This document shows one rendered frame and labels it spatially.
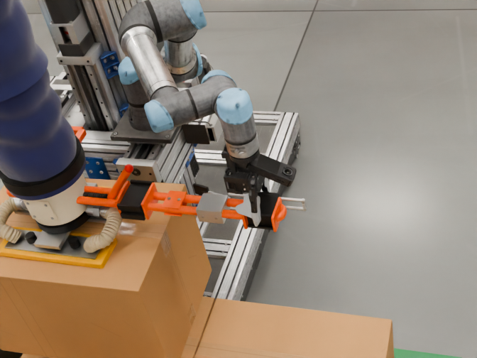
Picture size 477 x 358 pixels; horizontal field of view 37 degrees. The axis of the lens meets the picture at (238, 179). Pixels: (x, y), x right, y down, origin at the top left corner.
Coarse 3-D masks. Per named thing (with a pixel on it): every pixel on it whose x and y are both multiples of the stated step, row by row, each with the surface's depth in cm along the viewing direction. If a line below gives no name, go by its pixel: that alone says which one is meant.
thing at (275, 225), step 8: (264, 200) 179; (272, 200) 178; (280, 200) 179; (264, 208) 177; (272, 208) 176; (264, 216) 175; (272, 216) 174; (248, 224) 180; (264, 224) 178; (272, 224) 177
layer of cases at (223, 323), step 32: (224, 320) 239; (256, 320) 236; (288, 320) 234; (320, 320) 232; (352, 320) 230; (384, 320) 228; (192, 352) 232; (224, 352) 229; (256, 352) 227; (288, 352) 225; (320, 352) 223; (352, 352) 221; (384, 352) 219
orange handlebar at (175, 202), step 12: (84, 132) 217; (96, 192) 196; (108, 192) 194; (156, 192) 190; (168, 192) 189; (180, 192) 188; (84, 204) 194; (96, 204) 192; (108, 204) 191; (156, 204) 187; (168, 204) 185; (180, 204) 185; (228, 204) 183; (180, 216) 186; (228, 216) 180; (240, 216) 179
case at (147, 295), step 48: (0, 192) 224; (0, 240) 208; (144, 240) 198; (192, 240) 220; (0, 288) 202; (48, 288) 195; (96, 288) 189; (144, 288) 188; (192, 288) 222; (0, 336) 223; (48, 336) 215; (96, 336) 207; (144, 336) 200
